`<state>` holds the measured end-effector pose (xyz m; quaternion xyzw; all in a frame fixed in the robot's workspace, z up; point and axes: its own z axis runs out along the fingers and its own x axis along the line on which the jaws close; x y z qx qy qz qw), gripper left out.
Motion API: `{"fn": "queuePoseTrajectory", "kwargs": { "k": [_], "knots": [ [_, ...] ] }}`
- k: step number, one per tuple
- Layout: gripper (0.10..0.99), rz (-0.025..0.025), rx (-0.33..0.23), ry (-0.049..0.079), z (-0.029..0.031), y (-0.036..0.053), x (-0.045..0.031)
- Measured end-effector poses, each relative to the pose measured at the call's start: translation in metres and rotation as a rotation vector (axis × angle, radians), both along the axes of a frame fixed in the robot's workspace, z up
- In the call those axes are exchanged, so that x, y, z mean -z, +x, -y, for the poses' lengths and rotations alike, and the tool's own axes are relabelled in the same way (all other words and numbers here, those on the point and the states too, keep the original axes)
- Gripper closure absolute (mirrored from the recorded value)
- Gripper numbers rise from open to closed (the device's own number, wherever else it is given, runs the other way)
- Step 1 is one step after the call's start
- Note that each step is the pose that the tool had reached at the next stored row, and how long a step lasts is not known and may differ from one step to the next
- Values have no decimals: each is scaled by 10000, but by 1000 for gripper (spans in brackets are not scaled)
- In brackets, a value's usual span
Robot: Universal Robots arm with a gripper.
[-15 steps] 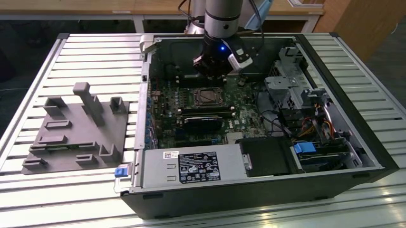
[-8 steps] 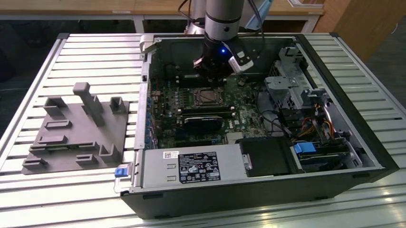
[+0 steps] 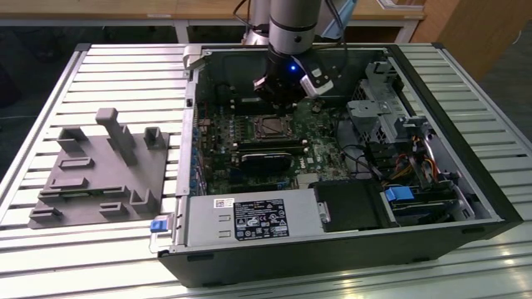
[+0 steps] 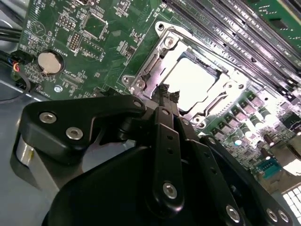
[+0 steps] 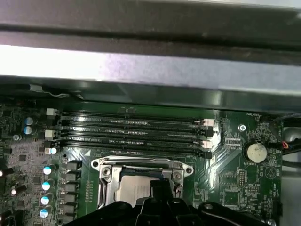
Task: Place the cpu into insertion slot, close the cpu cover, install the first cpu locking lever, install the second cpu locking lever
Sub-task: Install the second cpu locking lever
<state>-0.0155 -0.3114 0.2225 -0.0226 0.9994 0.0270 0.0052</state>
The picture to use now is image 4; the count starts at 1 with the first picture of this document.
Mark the small silver CPU plate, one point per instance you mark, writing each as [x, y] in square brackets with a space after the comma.
[192, 82]

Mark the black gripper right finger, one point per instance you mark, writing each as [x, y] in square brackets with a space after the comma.
[211, 179]

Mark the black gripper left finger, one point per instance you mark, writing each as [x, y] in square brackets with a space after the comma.
[70, 117]

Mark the thin metal locking lever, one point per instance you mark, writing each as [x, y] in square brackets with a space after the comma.
[200, 44]

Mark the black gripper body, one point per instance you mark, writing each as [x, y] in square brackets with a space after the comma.
[105, 193]

